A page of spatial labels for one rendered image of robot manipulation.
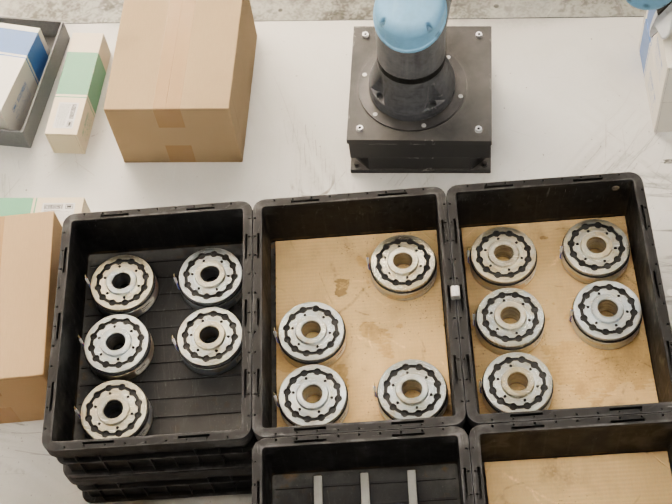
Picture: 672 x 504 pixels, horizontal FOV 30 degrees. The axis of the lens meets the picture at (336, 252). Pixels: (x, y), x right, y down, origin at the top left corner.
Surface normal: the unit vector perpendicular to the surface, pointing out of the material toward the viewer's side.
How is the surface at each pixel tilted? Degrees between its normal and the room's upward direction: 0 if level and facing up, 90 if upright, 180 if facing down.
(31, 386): 90
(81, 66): 0
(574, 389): 0
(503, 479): 0
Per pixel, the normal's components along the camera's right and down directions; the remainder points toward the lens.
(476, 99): -0.07, -0.48
